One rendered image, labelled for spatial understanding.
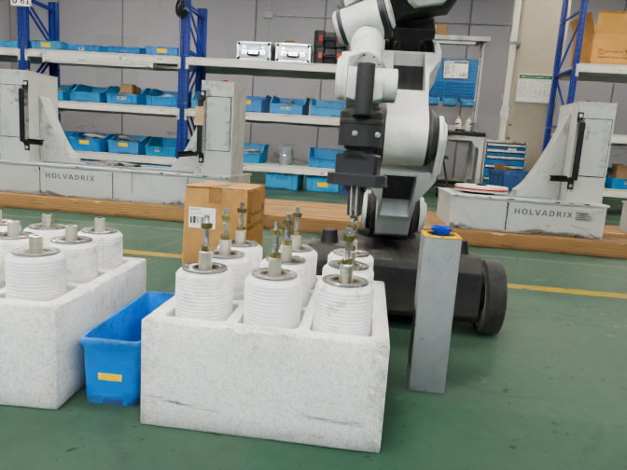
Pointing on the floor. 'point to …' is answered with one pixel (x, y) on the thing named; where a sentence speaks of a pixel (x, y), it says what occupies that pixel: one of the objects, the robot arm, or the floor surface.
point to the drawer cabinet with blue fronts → (494, 152)
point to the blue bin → (118, 352)
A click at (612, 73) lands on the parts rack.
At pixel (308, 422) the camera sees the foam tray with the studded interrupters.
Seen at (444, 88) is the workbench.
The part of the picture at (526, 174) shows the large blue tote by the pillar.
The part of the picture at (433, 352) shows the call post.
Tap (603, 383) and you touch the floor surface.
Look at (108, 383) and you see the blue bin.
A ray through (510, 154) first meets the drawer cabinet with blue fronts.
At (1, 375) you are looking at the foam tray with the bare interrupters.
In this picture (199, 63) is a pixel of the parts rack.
